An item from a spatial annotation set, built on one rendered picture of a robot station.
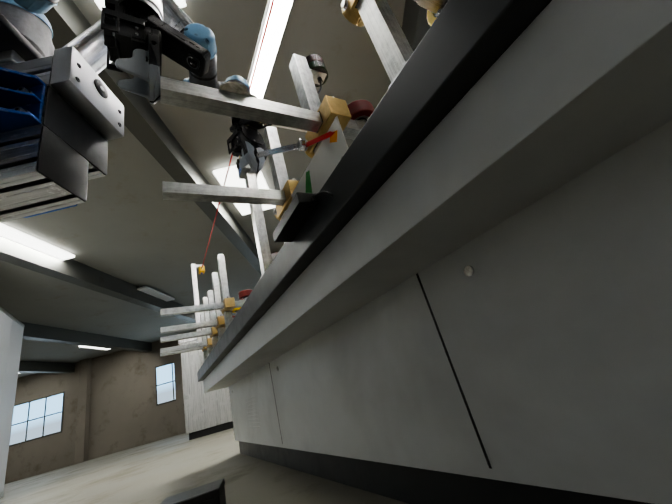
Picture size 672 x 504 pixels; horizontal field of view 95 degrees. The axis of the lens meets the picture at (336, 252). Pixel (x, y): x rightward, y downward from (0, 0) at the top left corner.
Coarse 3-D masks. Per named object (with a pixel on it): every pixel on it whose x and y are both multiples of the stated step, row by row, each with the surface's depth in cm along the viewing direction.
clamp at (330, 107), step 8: (328, 96) 63; (328, 104) 62; (336, 104) 63; (344, 104) 64; (320, 112) 65; (328, 112) 62; (336, 112) 62; (344, 112) 63; (328, 120) 63; (344, 120) 64; (320, 128) 65; (328, 128) 65; (344, 128) 66; (312, 136) 68; (312, 152) 70
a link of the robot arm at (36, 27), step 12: (0, 0) 63; (12, 0) 65; (0, 12) 62; (12, 12) 63; (24, 12) 65; (12, 24) 62; (24, 24) 64; (36, 24) 67; (48, 24) 70; (36, 36) 66; (48, 36) 70; (48, 48) 70
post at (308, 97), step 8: (296, 56) 78; (296, 64) 76; (304, 64) 78; (296, 72) 76; (304, 72) 76; (296, 80) 76; (304, 80) 74; (312, 80) 76; (296, 88) 77; (304, 88) 73; (312, 88) 74; (304, 96) 73; (312, 96) 73; (304, 104) 73; (312, 104) 72; (320, 104) 73
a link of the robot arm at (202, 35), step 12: (168, 0) 83; (168, 12) 81; (180, 12) 82; (168, 24) 81; (180, 24) 80; (192, 24) 78; (192, 36) 77; (204, 36) 78; (216, 48) 82; (216, 60) 85; (216, 72) 87
